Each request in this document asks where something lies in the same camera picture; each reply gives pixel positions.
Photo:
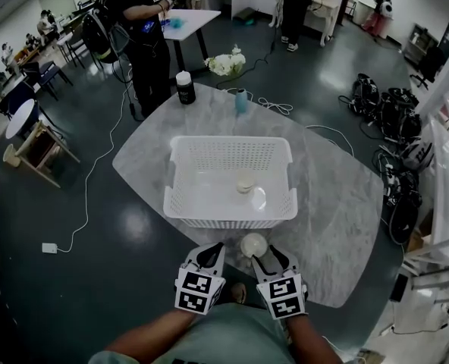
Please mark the white metal shelf rack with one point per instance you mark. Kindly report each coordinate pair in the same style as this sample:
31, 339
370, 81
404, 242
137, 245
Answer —
442, 203

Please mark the beige paper bucket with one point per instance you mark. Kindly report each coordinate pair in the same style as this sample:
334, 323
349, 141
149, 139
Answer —
12, 157

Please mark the white round backpack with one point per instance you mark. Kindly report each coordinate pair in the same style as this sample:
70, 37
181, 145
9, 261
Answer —
387, 8

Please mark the white power strip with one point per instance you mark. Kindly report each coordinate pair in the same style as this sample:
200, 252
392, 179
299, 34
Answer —
391, 174

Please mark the pile of black backpacks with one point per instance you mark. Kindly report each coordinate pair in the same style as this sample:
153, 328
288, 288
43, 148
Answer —
395, 108

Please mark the navy chair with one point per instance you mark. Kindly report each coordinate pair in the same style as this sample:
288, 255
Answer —
46, 70

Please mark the round white table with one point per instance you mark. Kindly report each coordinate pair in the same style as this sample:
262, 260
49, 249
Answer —
19, 118

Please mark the white flower bouquet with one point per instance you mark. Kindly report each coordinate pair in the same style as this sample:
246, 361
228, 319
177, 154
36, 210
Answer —
224, 64

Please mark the black canister white lid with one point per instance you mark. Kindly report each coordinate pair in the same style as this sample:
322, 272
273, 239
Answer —
186, 91

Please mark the person's right forearm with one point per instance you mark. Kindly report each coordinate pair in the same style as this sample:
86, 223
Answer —
309, 343

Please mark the white dome backpack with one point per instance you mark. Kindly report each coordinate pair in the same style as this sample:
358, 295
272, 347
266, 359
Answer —
418, 154

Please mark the white power adapter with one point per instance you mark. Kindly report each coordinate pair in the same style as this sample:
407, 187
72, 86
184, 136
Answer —
49, 247

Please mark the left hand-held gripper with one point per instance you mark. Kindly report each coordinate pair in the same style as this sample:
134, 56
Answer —
194, 283

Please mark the teal fluffy cloth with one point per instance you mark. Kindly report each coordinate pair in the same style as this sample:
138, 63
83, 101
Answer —
178, 22

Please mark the wooden chair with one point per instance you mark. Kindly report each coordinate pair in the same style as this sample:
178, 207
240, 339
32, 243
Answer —
29, 139

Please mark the black dome backpack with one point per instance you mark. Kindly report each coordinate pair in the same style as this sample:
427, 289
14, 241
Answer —
95, 32

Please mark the person's left foot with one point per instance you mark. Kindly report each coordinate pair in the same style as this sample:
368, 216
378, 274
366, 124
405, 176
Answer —
239, 293

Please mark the blue vase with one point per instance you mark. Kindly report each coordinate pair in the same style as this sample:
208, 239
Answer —
241, 102

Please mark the white paper cup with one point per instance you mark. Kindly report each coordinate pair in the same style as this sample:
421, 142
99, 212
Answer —
245, 182

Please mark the person's left forearm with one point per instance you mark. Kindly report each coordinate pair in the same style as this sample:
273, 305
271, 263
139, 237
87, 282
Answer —
148, 336

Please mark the dark teal floor bag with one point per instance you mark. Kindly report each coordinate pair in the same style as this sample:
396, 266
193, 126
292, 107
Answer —
245, 15

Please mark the white rectangular table black legs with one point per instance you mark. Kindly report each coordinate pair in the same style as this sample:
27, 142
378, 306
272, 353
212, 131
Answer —
198, 19

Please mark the grey cabinet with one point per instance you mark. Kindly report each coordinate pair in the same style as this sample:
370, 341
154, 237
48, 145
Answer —
419, 42

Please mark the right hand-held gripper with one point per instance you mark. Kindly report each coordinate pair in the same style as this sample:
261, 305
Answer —
281, 298

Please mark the black office chair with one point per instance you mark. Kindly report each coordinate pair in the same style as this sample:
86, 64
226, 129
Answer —
433, 64

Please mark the white plastic basket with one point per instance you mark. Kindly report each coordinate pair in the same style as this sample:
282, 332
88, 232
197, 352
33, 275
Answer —
209, 203

